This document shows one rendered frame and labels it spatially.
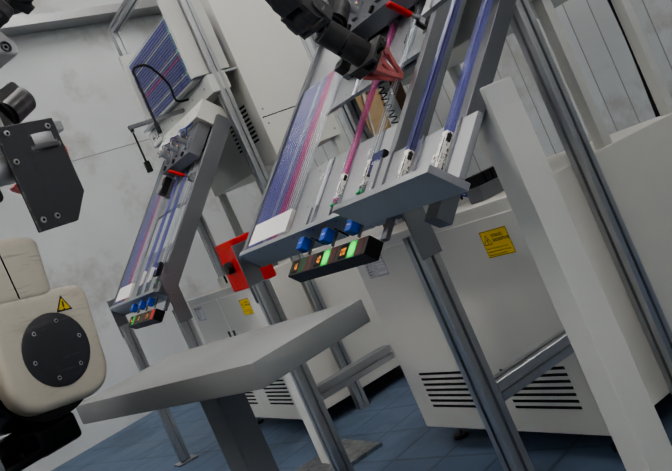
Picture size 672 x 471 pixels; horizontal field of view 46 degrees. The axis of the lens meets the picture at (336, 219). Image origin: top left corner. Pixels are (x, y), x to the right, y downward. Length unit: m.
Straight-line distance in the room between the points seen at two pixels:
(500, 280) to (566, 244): 0.54
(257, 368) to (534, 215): 0.50
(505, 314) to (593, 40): 3.15
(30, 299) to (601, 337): 0.86
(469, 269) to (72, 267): 3.71
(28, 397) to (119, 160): 4.55
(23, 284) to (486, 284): 1.08
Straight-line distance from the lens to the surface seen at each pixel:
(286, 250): 1.93
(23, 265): 1.19
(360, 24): 1.98
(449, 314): 1.51
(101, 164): 5.57
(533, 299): 1.79
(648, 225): 2.00
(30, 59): 5.67
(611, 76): 4.84
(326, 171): 1.85
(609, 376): 1.35
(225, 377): 1.18
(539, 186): 1.30
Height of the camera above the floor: 0.76
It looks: 1 degrees down
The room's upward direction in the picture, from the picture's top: 24 degrees counter-clockwise
